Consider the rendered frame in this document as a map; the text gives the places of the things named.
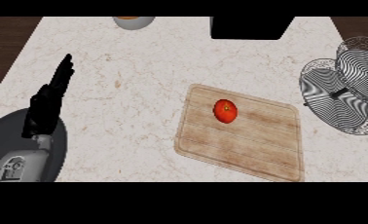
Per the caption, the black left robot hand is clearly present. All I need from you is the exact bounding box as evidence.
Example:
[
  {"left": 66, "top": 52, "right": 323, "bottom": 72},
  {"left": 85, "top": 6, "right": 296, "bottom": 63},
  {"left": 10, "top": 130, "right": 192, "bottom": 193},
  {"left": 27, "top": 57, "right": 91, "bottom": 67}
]
[{"left": 20, "top": 53, "right": 76, "bottom": 139}]

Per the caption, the wooden cutting board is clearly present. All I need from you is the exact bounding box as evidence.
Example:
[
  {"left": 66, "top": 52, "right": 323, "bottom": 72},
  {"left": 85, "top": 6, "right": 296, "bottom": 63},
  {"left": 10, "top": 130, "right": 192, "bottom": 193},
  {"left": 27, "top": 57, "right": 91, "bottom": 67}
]
[{"left": 172, "top": 83, "right": 305, "bottom": 183}]

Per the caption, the grey cup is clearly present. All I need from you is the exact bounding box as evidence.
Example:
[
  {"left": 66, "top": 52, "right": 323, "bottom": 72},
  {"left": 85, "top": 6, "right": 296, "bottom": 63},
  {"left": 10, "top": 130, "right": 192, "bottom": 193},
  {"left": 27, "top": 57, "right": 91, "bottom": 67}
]
[{"left": 112, "top": 17, "right": 156, "bottom": 31}]

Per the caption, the red tomato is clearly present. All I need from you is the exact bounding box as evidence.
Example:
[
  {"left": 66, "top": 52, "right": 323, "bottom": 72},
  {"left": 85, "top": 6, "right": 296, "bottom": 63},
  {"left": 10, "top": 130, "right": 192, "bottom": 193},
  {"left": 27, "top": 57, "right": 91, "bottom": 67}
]
[{"left": 212, "top": 98, "right": 239, "bottom": 125}]

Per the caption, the black appliance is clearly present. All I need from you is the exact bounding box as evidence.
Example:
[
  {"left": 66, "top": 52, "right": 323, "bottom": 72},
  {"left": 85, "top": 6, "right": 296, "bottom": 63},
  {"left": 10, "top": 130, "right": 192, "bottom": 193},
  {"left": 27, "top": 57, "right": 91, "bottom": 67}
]
[{"left": 208, "top": 17, "right": 295, "bottom": 41}]

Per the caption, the tiered wire basket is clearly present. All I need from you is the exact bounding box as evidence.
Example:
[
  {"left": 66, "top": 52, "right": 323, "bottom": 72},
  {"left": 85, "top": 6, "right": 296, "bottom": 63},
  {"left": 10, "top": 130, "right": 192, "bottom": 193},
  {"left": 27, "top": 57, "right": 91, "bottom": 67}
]
[{"left": 296, "top": 36, "right": 368, "bottom": 135}]

